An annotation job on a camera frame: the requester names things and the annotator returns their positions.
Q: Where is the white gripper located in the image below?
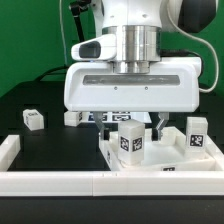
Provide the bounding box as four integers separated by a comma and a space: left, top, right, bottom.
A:
64, 57, 201, 141

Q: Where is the white square tabletop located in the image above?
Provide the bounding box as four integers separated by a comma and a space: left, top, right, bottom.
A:
99, 127, 224, 172

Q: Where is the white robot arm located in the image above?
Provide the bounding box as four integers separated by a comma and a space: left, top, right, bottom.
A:
64, 0, 219, 141

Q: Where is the fiducial marker sheet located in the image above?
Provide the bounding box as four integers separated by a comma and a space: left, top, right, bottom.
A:
87, 111, 148, 124

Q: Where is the white U-shaped obstacle fence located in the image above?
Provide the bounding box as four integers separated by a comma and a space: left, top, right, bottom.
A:
0, 135, 224, 196

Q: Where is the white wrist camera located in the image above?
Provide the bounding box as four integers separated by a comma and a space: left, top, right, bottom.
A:
71, 34, 117, 61

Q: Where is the black cable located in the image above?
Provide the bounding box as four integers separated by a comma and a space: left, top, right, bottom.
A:
34, 65, 76, 82

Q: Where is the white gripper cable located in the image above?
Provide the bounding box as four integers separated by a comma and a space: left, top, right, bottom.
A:
164, 0, 221, 94

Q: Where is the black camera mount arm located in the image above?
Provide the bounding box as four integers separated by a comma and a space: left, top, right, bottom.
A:
69, 0, 92, 42

